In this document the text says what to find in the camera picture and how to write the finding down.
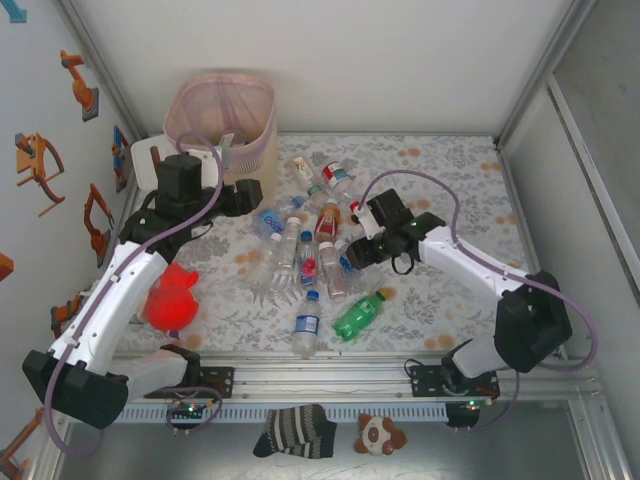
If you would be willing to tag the white cap bottle blue label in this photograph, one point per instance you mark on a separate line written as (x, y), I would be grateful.
(345, 261)

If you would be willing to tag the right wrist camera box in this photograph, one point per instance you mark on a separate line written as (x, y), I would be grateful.
(369, 220)

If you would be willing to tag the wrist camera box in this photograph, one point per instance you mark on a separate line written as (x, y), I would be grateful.
(369, 220)
(197, 157)

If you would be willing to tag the orange red label bottle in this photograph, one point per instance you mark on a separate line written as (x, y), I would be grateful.
(327, 220)

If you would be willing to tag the pink bin liner bag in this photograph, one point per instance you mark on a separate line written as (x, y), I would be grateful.
(200, 100)

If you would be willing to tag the small orange wall sticker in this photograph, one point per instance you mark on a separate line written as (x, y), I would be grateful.
(5, 267)

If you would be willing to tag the blue cap bottle flower label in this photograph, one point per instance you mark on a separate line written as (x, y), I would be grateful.
(308, 262)

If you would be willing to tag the green plastic bottle yellow cap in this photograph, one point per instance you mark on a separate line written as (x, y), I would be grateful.
(357, 315)

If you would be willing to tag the aluminium frame post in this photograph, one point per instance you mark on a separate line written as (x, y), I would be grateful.
(546, 65)
(102, 65)

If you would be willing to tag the pinkish bottle white cap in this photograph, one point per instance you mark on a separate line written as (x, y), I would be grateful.
(334, 275)

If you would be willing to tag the beige ribbed plastic bin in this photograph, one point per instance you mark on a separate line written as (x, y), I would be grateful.
(260, 175)

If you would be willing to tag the black white striped sock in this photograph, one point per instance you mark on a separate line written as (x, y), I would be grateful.
(295, 430)

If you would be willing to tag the orange chair shaped sticker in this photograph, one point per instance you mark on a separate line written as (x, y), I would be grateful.
(27, 160)

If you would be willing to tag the brown white plush toy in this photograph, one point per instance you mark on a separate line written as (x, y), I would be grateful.
(375, 435)

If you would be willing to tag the white tissue box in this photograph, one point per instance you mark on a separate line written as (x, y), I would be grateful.
(142, 165)

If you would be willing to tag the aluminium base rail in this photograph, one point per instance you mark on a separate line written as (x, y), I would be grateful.
(325, 380)

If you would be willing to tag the clear bottle red white label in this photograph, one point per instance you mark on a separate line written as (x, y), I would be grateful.
(334, 175)

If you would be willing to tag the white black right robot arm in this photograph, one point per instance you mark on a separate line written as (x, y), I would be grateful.
(475, 260)

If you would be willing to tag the clear bottle white cap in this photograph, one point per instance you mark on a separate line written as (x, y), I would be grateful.
(265, 265)
(288, 247)

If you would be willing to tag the crushed clear bottle blue label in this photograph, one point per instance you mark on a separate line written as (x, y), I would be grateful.
(270, 220)

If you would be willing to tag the blue orange wall sticker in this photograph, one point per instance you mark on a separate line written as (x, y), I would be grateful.
(119, 150)

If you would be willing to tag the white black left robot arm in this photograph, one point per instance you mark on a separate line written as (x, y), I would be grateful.
(115, 285)

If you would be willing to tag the clear bottle orange white label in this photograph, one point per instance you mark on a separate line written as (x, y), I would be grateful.
(302, 170)

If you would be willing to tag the red plastic toy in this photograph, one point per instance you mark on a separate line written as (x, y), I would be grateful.
(172, 305)

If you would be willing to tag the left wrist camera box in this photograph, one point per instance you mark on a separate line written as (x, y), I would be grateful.
(197, 157)

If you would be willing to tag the floral table cloth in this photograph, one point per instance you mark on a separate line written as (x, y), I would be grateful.
(475, 160)

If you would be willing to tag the tall blue cap water bottle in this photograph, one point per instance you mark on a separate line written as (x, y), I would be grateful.
(306, 325)

